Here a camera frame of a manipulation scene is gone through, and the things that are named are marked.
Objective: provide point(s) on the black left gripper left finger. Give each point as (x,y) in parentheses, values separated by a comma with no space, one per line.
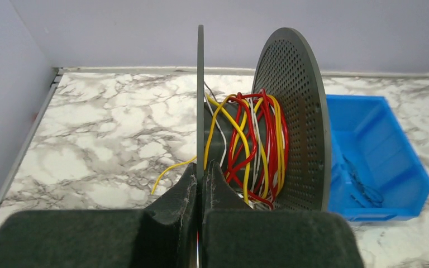
(161,235)

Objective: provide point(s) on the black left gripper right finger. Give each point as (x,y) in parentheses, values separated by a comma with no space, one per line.
(235,235)

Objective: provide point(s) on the black cable spool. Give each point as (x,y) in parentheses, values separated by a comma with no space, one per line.
(273,145)

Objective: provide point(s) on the blue plastic bin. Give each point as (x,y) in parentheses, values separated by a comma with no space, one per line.
(376,174)

